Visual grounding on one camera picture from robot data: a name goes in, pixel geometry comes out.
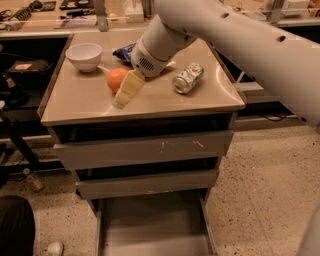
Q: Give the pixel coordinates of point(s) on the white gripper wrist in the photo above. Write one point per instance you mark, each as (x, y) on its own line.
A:
(145, 62)

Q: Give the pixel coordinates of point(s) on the orange fruit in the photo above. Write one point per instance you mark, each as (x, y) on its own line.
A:
(114, 78)

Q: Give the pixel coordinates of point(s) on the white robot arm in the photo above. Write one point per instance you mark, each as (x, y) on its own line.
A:
(265, 202)

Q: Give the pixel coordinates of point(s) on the top grey drawer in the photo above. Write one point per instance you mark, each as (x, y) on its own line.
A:
(143, 150)

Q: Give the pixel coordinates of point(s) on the grey drawer cabinet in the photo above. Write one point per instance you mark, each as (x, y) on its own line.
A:
(80, 108)

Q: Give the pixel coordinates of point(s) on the middle grey drawer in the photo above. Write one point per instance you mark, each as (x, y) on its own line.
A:
(147, 184)

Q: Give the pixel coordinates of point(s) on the open bottom grey drawer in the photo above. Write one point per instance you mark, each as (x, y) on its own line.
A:
(164, 224)

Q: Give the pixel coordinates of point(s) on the blue chip bag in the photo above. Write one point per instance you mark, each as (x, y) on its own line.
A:
(124, 53)

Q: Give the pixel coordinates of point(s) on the white bowl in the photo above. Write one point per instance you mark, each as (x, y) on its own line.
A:
(85, 57)

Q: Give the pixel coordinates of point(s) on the plastic water bottle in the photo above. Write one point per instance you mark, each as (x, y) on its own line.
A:
(33, 180)

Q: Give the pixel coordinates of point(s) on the dark trouser leg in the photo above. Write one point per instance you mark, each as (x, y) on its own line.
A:
(17, 226)

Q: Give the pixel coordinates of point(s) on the white shoe lower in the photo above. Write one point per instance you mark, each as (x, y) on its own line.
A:
(55, 248)

